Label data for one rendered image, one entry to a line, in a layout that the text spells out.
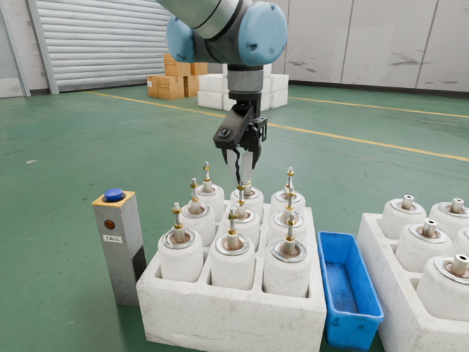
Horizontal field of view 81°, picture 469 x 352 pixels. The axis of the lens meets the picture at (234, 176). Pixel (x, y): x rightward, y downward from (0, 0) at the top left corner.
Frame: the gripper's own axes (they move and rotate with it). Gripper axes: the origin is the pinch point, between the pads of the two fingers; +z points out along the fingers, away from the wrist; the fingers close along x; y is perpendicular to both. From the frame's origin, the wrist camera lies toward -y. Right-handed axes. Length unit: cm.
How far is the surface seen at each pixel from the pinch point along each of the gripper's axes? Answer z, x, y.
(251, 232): 12.2, -4.0, -1.7
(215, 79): 2, 143, 240
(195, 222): 10.3, 9.0, -6.5
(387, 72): 5, -41, 499
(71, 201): 35, 91, 13
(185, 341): 32.5, 3.7, -20.7
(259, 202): 10.7, -1.3, 10.3
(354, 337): 30.4, -30.5, -4.6
